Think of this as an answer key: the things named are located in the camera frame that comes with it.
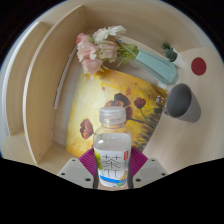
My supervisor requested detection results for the grey mug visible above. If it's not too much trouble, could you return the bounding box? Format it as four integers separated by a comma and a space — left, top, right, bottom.
163, 82, 202, 124

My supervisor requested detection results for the yellow poppy flower painting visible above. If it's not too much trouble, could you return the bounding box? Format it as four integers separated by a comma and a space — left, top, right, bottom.
65, 66, 169, 158

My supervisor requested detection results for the small potted green plant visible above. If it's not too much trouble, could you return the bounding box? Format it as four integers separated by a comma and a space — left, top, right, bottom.
160, 40, 186, 69

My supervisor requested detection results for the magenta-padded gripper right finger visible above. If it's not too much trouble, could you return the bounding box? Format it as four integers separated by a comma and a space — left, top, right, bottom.
128, 146, 169, 190

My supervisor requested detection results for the flat round red coaster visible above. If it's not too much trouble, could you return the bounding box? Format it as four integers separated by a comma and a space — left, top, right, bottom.
190, 56, 208, 77

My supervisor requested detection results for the pink and white flower bouquet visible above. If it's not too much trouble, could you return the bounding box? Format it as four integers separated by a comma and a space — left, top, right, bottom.
75, 25, 139, 76

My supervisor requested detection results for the pale teal vase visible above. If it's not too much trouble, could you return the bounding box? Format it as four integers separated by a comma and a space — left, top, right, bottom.
134, 49, 180, 86

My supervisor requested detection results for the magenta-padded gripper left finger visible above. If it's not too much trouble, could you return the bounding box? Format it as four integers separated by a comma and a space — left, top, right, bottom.
57, 147, 99, 189

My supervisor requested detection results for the clear plastic drink bottle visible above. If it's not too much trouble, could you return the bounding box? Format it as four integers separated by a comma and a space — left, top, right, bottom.
92, 105, 132, 188

